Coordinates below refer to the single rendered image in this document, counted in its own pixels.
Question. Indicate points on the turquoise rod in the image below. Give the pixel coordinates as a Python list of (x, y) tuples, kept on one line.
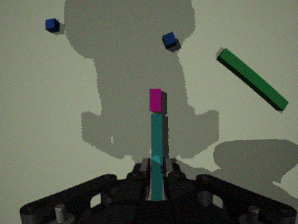
[(157, 159)]

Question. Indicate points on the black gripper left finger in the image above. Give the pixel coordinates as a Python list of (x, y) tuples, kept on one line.
[(72, 205)]

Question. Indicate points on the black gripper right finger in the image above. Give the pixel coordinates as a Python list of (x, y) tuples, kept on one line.
[(240, 206)]

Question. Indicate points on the small blue cube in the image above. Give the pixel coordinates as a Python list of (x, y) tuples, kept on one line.
[(52, 25), (169, 40)]

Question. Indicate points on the magenta rod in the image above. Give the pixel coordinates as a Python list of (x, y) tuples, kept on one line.
[(155, 99)]

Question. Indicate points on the green rod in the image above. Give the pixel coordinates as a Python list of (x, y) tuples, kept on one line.
[(252, 79)]

